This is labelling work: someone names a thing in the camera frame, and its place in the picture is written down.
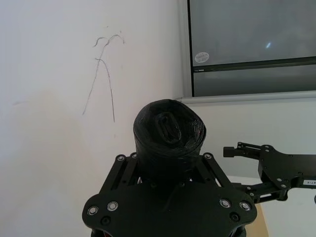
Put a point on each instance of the window with grey frame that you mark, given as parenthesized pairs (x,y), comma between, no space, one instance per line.
(247,37)

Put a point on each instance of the black plastic bag roll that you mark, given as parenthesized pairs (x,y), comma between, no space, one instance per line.
(170,128)

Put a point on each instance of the round white window sticker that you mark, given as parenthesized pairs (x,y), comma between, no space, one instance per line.
(202,57)

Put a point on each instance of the large cream plastic tray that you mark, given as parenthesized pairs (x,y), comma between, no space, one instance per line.
(263,222)

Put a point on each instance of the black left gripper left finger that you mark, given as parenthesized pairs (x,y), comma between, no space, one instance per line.
(123,172)

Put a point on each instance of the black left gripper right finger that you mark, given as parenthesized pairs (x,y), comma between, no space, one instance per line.
(209,172)

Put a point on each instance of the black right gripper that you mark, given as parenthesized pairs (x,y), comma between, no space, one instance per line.
(279,168)

